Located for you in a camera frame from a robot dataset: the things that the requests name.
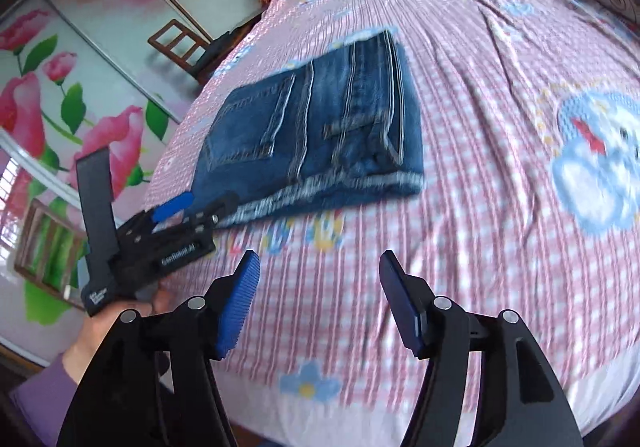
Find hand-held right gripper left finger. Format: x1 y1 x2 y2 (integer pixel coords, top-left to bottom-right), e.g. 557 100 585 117
57 250 261 447

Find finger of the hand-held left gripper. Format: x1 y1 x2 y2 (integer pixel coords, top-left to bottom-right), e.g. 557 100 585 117
145 192 196 228
162 191 241 240

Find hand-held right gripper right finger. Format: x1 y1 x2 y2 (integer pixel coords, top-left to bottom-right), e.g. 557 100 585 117
378 250 584 447

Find blue denim pants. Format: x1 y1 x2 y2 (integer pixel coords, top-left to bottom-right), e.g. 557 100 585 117
192 29 426 230

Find person's left forearm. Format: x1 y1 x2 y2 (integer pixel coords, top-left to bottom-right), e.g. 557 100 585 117
10 354 96 447

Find person's left hand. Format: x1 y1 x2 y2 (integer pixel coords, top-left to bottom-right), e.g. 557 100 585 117
62 287 174 369

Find pink checked bed sheet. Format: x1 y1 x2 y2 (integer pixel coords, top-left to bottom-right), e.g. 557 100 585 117
142 0 640 408

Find dark furniture piece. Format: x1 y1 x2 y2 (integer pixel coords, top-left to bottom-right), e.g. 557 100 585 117
192 14 263 85

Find wooden chair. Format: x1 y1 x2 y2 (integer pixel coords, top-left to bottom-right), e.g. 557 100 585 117
148 19 211 76

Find rose patterned wardrobe door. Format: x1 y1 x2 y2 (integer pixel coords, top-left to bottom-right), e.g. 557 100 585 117
0 0 216 368

